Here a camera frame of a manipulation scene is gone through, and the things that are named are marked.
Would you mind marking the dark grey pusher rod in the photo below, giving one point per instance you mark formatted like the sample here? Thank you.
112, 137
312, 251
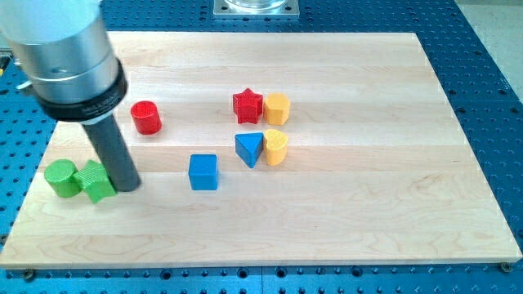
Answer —
109, 144

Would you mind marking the black flange ring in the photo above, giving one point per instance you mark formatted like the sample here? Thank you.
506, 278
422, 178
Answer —
88, 109

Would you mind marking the red cylinder block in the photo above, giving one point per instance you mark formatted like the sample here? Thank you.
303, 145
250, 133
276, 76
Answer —
145, 116

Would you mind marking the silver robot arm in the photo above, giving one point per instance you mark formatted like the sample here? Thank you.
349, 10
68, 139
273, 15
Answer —
73, 73

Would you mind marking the red star block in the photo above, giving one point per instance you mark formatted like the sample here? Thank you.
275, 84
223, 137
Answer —
247, 106

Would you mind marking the green cylinder block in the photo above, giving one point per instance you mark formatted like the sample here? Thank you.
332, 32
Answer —
60, 176

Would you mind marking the blue cube block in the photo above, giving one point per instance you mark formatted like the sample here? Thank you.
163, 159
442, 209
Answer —
203, 172

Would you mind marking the blue triangle block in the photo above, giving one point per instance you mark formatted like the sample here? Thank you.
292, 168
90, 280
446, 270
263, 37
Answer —
248, 147

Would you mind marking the wooden board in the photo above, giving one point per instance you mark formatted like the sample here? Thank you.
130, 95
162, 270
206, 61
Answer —
378, 169

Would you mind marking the yellow heart block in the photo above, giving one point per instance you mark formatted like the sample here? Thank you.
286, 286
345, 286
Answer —
275, 146

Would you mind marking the yellow hexagon block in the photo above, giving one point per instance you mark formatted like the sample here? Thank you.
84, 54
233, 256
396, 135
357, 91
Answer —
276, 109

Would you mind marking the metal base plate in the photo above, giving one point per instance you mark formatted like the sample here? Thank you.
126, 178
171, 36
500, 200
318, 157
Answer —
255, 9

